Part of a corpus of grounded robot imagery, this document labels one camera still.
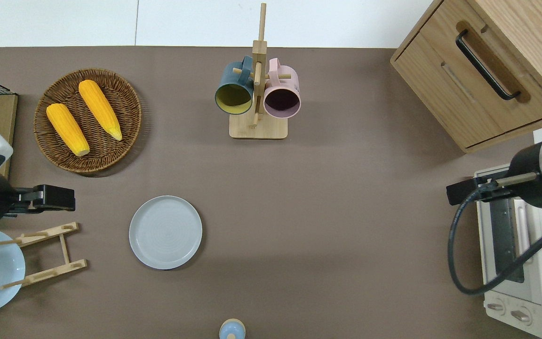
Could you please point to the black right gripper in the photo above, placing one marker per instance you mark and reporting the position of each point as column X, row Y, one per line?
column 492, row 190

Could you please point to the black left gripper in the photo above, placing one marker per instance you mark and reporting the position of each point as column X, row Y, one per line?
column 24, row 200

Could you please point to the gray round plate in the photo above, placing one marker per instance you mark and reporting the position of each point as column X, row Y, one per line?
column 165, row 233

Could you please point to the wooden plate rack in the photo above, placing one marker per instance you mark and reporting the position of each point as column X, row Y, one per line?
column 45, row 273

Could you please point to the yellow corn cob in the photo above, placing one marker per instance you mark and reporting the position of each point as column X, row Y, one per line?
column 67, row 128
column 100, row 109

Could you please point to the wooden drawer cabinet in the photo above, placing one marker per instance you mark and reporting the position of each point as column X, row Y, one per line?
column 440, row 84

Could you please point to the brown wicker basket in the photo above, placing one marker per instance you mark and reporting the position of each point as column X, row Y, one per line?
column 111, row 94

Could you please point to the white toaster oven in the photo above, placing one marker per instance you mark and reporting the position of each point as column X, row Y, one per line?
column 539, row 282

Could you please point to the brown table mat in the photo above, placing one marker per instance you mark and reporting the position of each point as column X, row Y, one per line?
column 346, row 212

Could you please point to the dark teal mug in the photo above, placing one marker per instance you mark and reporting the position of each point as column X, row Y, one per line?
column 233, row 82

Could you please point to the pink mug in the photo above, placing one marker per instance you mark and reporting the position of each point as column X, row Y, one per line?
column 282, row 84

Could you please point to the wooden mug tree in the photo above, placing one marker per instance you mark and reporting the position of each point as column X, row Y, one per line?
column 258, row 127

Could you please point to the blue dome wooden bell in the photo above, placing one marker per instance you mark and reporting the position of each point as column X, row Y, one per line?
column 232, row 329

